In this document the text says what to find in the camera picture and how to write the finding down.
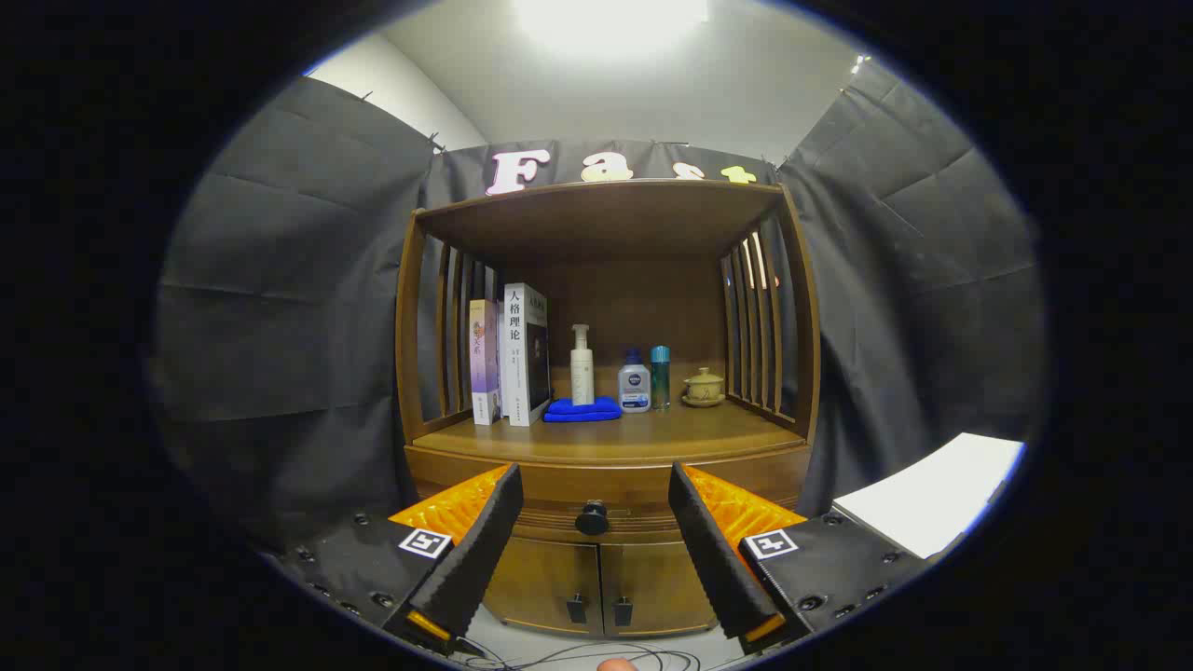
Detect white bottle with blue cap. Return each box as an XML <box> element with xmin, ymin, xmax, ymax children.
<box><xmin>617</xmin><ymin>349</ymin><xmax>652</xmax><ymax>414</ymax></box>

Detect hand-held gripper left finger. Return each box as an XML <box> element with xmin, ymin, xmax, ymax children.
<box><xmin>280</xmin><ymin>463</ymin><xmax>525</xmax><ymax>658</ymax></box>

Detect purple book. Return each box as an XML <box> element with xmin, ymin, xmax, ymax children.
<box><xmin>469</xmin><ymin>298</ymin><xmax>502</xmax><ymax>427</ymax></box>

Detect brown wooden drawer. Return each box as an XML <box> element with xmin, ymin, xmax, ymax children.
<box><xmin>407</xmin><ymin>445</ymin><xmax>814</xmax><ymax>546</ymax></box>

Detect black floor cables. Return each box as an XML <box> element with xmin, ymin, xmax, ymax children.
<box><xmin>457</xmin><ymin>638</ymin><xmax>705</xmax><ymax>671</ymax></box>

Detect white book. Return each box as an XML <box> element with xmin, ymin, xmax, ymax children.
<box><xmin>501</xmin><ymin>282</ymin><xmax>551</xmax><ymax>428</ymax></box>

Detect blue folded cloth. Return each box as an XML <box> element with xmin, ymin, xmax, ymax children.
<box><xmin>543</xmin><ymin>396</ymin><xmax>623</xmax><ymax>423</ymax></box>

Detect brown wooden countertop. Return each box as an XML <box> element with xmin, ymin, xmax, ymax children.
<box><xmin>410</xmin><ymin>401</ymin><xmax>812</xmax><ymax>467</ymax></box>

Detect white flat panel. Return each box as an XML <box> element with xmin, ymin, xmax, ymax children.
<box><xmin>832</xmin><ymin>432</ymin><xmax>1026</xmax><ymax>560</ymax></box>

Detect white pump bottle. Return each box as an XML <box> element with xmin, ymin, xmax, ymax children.
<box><xmin>569</xmin><ymin>323</ymin><xmax>596</xmax><ymax>406</ymax></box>

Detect ceiling light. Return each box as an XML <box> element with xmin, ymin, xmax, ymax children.
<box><xmin>511</xmin><ymin>0</ymin><xmax>711</xmax><ymax>43</ymax></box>

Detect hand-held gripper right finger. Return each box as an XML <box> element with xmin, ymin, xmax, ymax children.
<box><xmin>668</xmin><ymin>461</ymin><xmax>928</xmax><ymax>655</ymax></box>

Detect yellow lidded teacup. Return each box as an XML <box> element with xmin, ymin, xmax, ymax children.
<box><xmin>681</xmin><ymin>367</ymin><xmax>726</xmax><ymax>408</ymax></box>

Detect brown wooden cabinet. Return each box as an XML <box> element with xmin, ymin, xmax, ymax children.
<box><xmin>394</xmin><ymin>179</ymin><xmax>823</xmax><ymax>639</ymax></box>

